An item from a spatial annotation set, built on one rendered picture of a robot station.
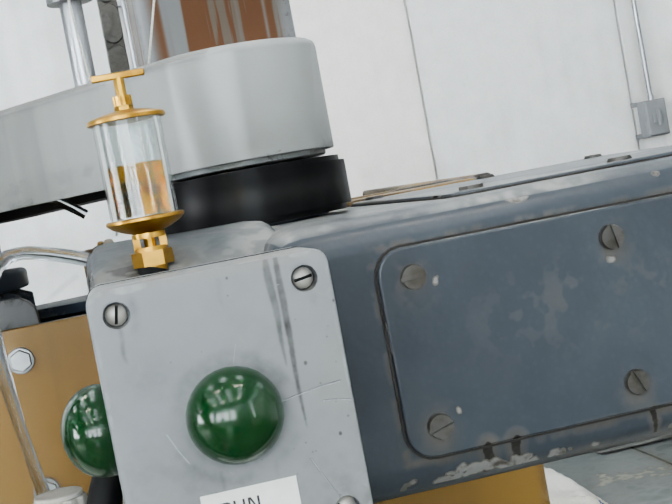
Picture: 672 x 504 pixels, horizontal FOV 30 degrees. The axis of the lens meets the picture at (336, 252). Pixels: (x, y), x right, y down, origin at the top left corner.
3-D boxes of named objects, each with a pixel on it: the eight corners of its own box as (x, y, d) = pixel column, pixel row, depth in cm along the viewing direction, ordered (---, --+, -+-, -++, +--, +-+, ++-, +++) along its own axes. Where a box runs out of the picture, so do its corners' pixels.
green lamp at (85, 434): (69, 495, 38) (50, 399, 38) (71, 476, 41) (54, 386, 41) (152, 476, 39) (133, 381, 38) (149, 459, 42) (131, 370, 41)
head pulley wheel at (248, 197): (168, 242, 54) (157, 185, 54) (159, 240, 63) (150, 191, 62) (370, 204, 55) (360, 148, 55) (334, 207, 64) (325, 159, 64)
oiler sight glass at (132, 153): (110, 222, 45) (91, 124, 44) (110, 222, 47) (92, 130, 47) (180, 209, 45) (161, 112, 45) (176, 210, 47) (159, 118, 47)
